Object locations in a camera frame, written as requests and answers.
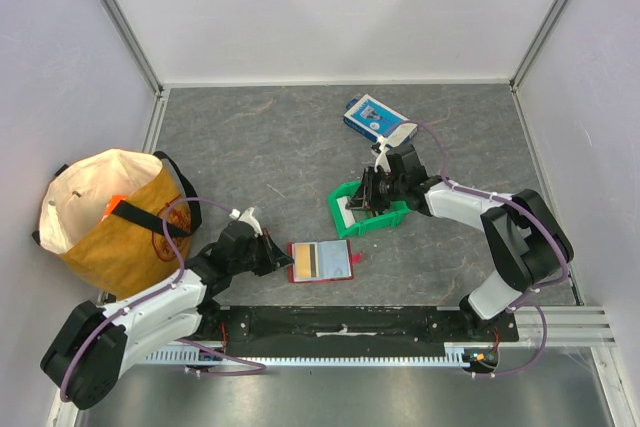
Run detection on grey slotted cable duct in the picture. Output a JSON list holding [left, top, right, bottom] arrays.
[[139, 344, 470, 368]]

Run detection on brown paper tote bag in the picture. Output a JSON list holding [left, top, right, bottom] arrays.
[[33, 148, 202, 299]]

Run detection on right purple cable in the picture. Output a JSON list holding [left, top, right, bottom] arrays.
[[384, 119, 574, 379]]

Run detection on gold credit card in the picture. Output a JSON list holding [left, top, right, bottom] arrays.
[[292, 243, 318, 281]]

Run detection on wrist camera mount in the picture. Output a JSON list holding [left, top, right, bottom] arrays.
[[229, 206, 263, 236], [371, 136, 392, 174]]

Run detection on orange item in bag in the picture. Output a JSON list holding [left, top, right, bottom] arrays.
[[101, 194, 128, 221]]

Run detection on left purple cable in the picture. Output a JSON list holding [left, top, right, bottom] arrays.
[[59, 196, 269, 404]]

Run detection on purple cable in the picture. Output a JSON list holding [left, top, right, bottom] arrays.
[[59, 196, 269, 404], [384, 119, 574, 379]]

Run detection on blue white product box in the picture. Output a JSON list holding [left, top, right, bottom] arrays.
[[343, 95, 418, 147]]

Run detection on red card holder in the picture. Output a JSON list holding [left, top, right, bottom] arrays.
[[288, 240, 363, 284]]

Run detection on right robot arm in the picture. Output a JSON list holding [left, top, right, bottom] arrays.
[[345, 142, 574, 341]]

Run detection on white credit card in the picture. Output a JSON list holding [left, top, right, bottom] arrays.
[[337, 196, 369, 228]]

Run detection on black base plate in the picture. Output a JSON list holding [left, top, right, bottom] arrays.
[[187, 306, 519, 345]]

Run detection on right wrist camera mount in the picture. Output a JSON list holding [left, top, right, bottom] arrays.
[[371, 136, 392, 174]]

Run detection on green plastic bin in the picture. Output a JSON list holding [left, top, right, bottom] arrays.
[[328, 181, 411, 239]]

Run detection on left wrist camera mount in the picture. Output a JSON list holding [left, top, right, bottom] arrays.
[[229, 206, 263, 236]]

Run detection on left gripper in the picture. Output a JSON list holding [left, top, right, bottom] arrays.
[[230, 228, 293, 276]]

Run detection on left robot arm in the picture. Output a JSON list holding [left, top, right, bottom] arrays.
[[40, 221, 293, 410]]

